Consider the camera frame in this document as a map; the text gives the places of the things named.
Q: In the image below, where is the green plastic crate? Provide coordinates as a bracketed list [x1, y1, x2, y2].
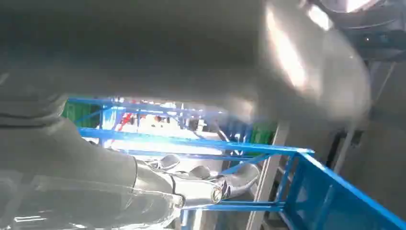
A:
[62, 101, 102, 127]
[250, 122, 278, 145]

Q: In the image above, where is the grey metal post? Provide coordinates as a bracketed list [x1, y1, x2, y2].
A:
[246, 122, 290, 230]

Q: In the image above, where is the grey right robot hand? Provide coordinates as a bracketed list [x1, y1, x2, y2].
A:
[0, 0, 372, 230]

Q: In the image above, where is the blue metal shelf rack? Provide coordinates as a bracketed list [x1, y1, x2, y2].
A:
[67, 96, 406, 230]

